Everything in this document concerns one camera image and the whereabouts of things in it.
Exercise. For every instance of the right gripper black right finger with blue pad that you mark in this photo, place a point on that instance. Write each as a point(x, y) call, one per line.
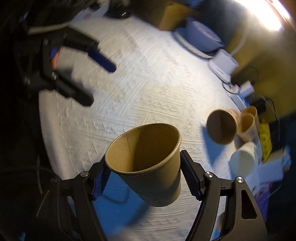
point(242, 218)

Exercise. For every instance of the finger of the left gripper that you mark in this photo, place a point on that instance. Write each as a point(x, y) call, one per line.
point(74, 39)
point(67, 87)

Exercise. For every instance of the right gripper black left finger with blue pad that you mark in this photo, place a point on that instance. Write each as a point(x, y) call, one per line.
point(67, 207)

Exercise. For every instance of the brown paper cup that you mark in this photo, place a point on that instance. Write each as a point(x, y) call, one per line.
point(222, 125)
point(147, 159)

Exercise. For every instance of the white paper cup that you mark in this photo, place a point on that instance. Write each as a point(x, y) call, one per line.
point(243, 160)

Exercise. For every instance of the patterned brown cup front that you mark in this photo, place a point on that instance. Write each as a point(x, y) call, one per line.
point(247, 130)

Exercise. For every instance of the patterned brown cup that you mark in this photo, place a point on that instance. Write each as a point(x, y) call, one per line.
point(247, 130)
point(252, 110)

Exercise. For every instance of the patterned brown cup rear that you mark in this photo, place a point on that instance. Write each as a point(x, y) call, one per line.
point(252, 110)

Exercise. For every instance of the white plastic basket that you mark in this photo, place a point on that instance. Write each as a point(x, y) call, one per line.
point(273, 169)

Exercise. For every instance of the yellow snack bag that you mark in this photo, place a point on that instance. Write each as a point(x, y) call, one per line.
point(265, 141)

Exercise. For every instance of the white textured tablecloth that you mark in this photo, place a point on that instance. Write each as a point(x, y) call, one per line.
point(156, 81)

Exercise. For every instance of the cardboard box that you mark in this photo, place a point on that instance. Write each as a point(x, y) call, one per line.
point(164, 15)

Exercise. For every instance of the white power strip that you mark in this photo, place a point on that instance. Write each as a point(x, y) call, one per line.
point(239, 102)

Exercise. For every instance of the black power adapter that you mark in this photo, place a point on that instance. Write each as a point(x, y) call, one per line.
point(260, 106)

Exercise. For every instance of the lavender bowl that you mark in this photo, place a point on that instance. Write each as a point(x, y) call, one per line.
point(202, 37)

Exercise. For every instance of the white plate under bowl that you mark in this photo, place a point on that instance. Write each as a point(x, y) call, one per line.
point(179, 35)

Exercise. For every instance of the yellow curtain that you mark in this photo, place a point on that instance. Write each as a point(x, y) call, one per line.
point(267, 59)

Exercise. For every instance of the white desk lamp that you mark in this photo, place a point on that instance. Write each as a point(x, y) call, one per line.
point(227, 15)

